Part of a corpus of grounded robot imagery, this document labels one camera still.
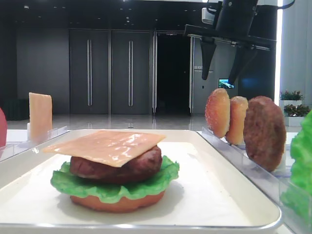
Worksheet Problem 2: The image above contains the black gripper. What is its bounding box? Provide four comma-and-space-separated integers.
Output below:
184, 0, 276, 84

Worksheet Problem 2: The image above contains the sesame top bun half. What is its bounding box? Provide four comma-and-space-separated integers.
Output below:
205, 88, 230, 138

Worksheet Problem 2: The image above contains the sesame bun half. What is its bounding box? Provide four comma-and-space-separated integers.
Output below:
205, 88, 230, 138
225, 96, 248, 145

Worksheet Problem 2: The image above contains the upright brown meat patty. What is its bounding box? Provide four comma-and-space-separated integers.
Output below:
243, 96, 286, 172

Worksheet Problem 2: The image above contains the brown meat patty on burger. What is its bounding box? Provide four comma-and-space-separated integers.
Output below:
70, 146, 162, 185

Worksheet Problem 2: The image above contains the orange cheese slice on burger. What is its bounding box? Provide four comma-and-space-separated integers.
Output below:
42, 130, 166, 168

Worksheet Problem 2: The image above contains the upright green lettuce leaf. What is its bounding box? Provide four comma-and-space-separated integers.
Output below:
281, 113, 312, 225

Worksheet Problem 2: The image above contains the upright orange cheese slice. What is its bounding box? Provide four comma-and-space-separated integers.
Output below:
29, 93, 52, 141

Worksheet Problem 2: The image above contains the green lettuce leaf on burger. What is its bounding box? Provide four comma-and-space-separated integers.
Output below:
50, 156, 180, 204

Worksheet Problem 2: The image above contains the red tomato slice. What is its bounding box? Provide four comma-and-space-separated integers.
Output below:
0, 108, 7, 147

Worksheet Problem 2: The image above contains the white planter with plants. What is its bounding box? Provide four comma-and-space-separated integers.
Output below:
279, 90, 311, 127

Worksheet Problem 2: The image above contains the dark double door right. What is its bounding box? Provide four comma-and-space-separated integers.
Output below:
112, 31, 151, 115

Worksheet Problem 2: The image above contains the dark double door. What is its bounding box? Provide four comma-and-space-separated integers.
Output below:
112, 31, 151, 115
70, 30, 108, 114

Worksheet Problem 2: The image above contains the dark double door left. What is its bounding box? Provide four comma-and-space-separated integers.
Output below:
70, 30, 108, 114

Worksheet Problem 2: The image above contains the white rectangular serving tray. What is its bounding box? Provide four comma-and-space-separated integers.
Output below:
0, 129, 283, 234

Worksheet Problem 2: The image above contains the clear acrylic rack right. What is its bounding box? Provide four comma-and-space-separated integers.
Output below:
199, 128, 312, 234

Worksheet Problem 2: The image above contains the clear acrylic rack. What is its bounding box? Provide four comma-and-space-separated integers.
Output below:
199, 128, 312, 234
0, 126, 69, 161

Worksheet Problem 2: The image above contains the bottom burger bun half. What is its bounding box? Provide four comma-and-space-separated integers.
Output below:
70, 191, 165, 213

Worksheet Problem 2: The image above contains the clear acrylic rack left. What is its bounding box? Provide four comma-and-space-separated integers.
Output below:
0, 126, 69, 161

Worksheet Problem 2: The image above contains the small wall display screen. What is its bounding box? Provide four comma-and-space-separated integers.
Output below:
218, 79, 234, 89

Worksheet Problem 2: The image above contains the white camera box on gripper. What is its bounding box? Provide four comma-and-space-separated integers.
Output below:
201, 8, 220, 25

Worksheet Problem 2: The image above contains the open glass doorway frame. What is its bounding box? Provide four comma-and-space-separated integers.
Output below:
152, 31, 193, 116

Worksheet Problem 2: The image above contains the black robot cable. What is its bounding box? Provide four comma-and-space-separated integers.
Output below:
254, 0, 297, 13

